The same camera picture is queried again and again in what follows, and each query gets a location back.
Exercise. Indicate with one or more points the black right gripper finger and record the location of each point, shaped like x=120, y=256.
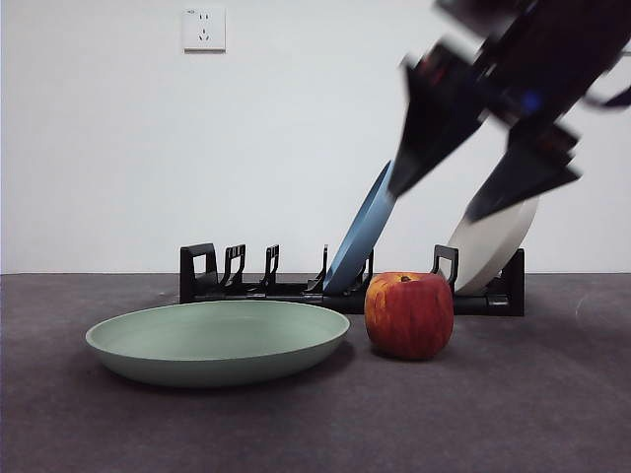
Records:
x=434, y=118
x=527, y=172

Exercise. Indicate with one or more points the red apple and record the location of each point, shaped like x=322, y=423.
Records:
x=409, y=315

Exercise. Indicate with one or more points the green plate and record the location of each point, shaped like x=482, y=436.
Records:
x=217, y=345

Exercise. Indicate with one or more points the cream white plate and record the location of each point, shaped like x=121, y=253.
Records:
x=493, y=251

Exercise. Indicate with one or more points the blue plate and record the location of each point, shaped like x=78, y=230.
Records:
x=365, y=236

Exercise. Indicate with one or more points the black plate rack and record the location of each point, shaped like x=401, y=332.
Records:
x=296, y=295

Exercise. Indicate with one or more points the white wall socket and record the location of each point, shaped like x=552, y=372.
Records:
x=204, y=29

